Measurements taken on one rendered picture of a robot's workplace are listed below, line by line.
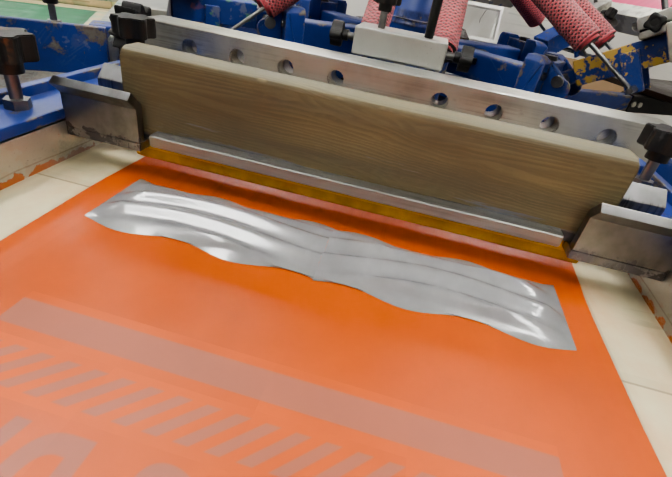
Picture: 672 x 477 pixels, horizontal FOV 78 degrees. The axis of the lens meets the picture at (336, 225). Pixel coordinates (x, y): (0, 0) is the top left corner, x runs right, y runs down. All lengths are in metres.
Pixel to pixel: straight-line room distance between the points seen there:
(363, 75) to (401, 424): 0.43
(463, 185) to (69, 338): 0.28
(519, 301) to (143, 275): 0.26
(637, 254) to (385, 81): 0.34
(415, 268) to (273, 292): 0.11
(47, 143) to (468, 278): 0.36
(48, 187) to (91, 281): 0.13
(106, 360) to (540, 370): 0.25
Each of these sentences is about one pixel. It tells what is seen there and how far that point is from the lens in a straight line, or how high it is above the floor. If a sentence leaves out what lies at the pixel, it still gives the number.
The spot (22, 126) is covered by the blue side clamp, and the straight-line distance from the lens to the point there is 0.42.
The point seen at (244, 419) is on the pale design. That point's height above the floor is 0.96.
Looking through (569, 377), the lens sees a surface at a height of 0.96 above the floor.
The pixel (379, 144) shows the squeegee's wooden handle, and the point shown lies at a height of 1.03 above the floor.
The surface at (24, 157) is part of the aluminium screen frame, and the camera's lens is 0.42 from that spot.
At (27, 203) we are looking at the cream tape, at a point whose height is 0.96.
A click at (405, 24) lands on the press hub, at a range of 1.09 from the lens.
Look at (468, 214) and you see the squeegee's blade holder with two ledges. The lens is 0.34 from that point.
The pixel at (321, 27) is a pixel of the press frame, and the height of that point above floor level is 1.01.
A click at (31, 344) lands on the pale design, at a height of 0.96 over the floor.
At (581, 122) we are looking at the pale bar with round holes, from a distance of 0.59.
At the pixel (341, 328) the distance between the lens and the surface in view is 0.27.
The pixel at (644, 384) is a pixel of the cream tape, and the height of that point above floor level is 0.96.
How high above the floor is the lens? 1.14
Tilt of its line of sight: 32 degrees down
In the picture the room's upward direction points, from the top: 10 degrees clockwise
